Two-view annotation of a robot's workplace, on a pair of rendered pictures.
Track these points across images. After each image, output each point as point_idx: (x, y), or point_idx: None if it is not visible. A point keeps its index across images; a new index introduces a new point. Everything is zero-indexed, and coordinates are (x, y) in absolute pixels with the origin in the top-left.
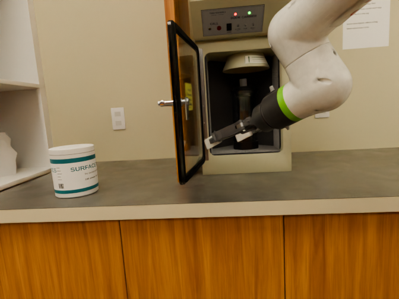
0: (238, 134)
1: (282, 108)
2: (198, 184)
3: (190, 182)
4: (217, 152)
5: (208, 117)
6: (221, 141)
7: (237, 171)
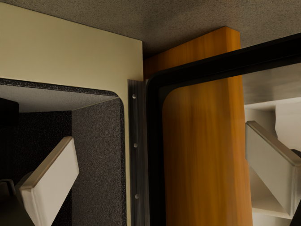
0: (71, 171)
1: None
2: (227, 2)
3: (221, 19)
4: (91, 98)
5: (125, 214)
6: (298, 167)
7: (41, 21)
